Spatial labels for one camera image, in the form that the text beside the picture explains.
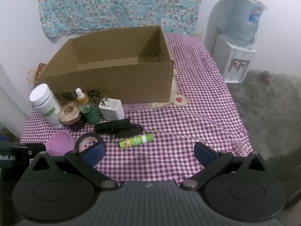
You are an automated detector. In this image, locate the large blue water bottle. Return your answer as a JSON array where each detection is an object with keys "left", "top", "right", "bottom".
[{"left": 223, "top": 0, "right": 266, "bottom": 46}]

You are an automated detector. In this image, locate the blue floral cloth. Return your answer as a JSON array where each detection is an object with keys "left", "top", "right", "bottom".
[{"left": 36, "top": 0, "right": 218, "bottom": 39}]

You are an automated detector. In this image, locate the brown cardboard box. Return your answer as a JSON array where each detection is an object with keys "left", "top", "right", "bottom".
[{"left": 33, "top": 25, "right": 176, "bottom": 105}]

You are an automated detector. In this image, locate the white charger plug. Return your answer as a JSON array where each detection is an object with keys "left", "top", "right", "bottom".
[{"left": 98, "top": 95, "right": 125, "bottom": 121}]

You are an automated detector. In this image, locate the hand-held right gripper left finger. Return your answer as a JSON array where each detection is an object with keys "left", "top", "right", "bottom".
[{"left": 29, "top": 142, "right": 120, "bottom": 190}]

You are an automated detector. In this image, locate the white plastic bottle green label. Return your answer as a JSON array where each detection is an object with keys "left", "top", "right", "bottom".
[{"left": 29, "top": 83, "right": 63, "bottom": 129}]

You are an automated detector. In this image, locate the purple checkered bed sheet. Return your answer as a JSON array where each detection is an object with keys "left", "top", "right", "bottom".
[{"left": 20, "top": 32, "right": 253, "bottom": 182}]

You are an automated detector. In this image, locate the small brown object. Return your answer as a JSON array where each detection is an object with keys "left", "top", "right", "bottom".
[{"left": 260, "top": 71, "right": 273, "bottom": 84}]

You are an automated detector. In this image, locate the black tape roll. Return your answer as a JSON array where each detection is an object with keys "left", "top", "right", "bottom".
[{"left": 74, "top": 132, "right": 105, "bottom": 153}]

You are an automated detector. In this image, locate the green dropper bottle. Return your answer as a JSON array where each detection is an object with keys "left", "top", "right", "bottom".
[{"left": 75, "top": 88, "right": 101, "bottom": 126}]

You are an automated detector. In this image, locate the black oval case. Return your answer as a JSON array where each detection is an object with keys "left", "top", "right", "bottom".
[{"left": 110, "top": 123, "right": 144, "bottom": 140}]

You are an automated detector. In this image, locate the purple round container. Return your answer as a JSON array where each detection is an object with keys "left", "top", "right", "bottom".
[{"left": 46, "top": 131, "right": 76, "bottom": 157}]

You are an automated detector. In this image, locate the green glue stick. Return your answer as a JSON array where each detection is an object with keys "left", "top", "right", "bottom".
[{"left": 119, "top": 133, "right": 154, "bottom": 149}]

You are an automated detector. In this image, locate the dark jar with gold lid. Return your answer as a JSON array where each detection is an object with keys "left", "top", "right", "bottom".
[{"left": 59, "top": 101, "right": 86, "bottom": 131}]

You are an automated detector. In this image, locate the yellow rubber band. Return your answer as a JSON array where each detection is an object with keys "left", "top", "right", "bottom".
[{"left": 26, "top": 69, "right": 43, "bottom": 84}]

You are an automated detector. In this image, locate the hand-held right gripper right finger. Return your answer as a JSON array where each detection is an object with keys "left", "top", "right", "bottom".
[{"left": 181, "top": 142, "right": 268, "bottom": 191}]

